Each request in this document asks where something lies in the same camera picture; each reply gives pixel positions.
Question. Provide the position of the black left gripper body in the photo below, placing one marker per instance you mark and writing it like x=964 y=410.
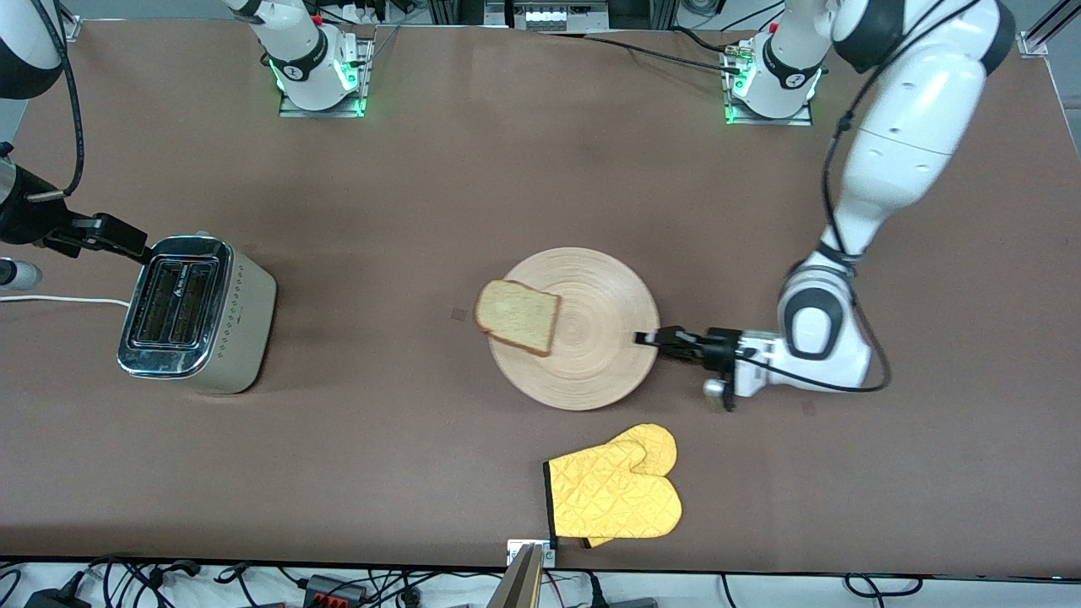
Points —
x=717 y=346

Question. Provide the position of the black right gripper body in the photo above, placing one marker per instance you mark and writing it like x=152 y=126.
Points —
x=25 y=221

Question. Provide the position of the round wooden plate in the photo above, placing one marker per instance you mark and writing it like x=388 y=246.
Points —
x=591 y=359

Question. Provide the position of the slice of brown bread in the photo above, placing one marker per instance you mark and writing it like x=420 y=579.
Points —
x=517 y=314

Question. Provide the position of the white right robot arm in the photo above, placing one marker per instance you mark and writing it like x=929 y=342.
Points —
x=314 y=89

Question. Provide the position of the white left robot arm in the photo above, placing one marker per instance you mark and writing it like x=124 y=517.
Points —
x=912 y=127

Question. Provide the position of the silver two-slot toaster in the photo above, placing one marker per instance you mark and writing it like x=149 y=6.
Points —
x=236 y=338

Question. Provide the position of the yellow quilted oven mitt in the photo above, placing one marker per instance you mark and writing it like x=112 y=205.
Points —
x=608 y=498
x=660 y=446

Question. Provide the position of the grey power strip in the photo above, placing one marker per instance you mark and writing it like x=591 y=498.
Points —
x=549 y=17

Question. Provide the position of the black power adapter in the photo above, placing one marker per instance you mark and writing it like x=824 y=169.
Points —
x=55 y=599

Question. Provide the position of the black orange connector block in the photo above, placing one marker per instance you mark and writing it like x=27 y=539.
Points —
x=334 y=591

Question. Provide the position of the aluminium table corner bracket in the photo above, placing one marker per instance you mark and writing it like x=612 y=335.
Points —
x=73 y=29
x=1030 y=44

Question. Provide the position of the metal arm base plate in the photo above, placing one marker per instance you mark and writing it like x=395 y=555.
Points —
x=802 y=120
x=296 y=109

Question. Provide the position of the metal camera mount bar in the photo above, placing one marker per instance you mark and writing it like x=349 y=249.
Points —
x=524 y=583

